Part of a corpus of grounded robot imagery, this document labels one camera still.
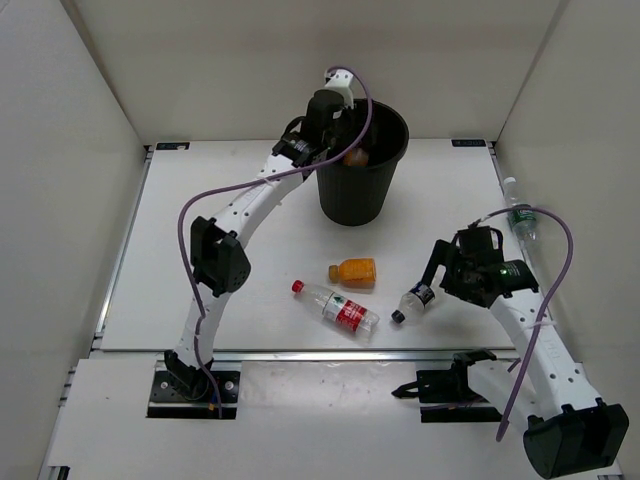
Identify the orange juice bottle with barcode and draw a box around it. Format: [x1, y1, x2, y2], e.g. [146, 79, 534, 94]
[343, 147, 369, 167]

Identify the clear bottle dark blue label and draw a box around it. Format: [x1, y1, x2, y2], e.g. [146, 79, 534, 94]
[391, 282, 435, 325]

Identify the clear bottle red label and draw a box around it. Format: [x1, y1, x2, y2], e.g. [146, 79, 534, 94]
[291, 280, 380, 341]

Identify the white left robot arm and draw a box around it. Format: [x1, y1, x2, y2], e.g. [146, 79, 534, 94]
[164, 88, 374, 407]

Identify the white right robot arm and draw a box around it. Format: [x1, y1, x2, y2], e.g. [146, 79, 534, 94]
[392, 226, 629, 479]

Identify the black plastic waste bin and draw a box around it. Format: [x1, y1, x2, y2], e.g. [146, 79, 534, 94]
[316, 101, 409, 226]

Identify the clear bottle green label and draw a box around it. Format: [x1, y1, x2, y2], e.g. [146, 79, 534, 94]
[503, 177, 537, 250]

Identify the right blue table sticker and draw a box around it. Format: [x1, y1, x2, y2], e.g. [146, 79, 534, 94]
[451, 139, 487, 148]

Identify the blue table sticker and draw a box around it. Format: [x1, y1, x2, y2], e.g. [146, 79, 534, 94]
[155, 142, 190, 151]
[451, 139, 487, 148]

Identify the left blue table sticker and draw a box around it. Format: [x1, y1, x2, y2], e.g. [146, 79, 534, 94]
[155, 142, 190, 151]

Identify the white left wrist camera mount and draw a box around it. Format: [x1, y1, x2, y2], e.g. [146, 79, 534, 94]
[324, 68, 354, 109]

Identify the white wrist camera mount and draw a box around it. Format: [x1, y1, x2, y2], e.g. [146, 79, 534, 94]
[467, 217, 491, 230]
[324, 68, 354, 109]

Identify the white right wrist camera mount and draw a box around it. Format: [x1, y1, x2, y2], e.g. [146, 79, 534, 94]
[467, 217, 491, 230]

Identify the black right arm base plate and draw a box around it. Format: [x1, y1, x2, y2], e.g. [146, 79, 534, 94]
[416, 370, 501, 424]

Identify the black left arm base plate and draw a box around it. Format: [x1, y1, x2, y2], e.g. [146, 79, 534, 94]
[146, 364, 241, 421]

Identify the aluminium front table rail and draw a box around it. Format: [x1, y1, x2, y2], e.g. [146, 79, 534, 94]
[89, 347, 556, 365]

